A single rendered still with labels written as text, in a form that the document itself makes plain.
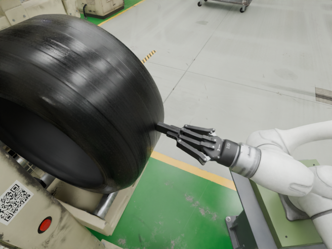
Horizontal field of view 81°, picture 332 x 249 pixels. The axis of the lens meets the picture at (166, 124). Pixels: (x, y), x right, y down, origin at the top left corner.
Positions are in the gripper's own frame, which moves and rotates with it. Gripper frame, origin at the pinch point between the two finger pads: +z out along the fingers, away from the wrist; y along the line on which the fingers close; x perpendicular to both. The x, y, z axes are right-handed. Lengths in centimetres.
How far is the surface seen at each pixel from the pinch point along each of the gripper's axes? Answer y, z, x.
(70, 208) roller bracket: 25.0, 22.6, 29.1
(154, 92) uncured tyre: -4.6, 7.3, -8.3
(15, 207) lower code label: 33.4, 23.6, 3.7
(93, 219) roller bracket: 25.2, 13.2, 27.7
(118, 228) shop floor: 9, 18, 124
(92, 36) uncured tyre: -2.1, 24.0, -20.7
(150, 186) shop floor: -31, 9, 123
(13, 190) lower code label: 31.1, 24.2, -0.4
